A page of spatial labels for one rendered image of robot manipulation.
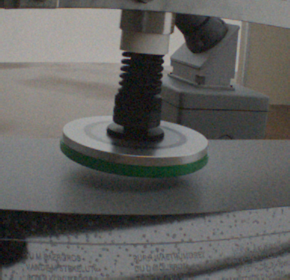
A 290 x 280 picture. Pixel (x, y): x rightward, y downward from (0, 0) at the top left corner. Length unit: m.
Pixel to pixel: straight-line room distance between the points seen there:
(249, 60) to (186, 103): 5.06
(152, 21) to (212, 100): 1.05
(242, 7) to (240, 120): 1.07
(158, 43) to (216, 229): 0.26
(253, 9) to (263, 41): 6.04
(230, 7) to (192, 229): 0.33
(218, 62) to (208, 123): 0.24
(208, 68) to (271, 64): 5.20
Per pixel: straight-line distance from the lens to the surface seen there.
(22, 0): 0.50
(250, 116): 1.77
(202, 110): 1.65
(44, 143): 0.81
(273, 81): 6.96
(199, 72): 1.71
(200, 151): 0.65
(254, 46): 6.67
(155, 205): 0.60
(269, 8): 0.76
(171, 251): 0.56
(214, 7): 0.67
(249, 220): 0.62
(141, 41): 0.64
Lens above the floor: 1.11
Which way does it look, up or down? 14 degrees down
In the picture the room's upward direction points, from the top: 6 degrees clockwise
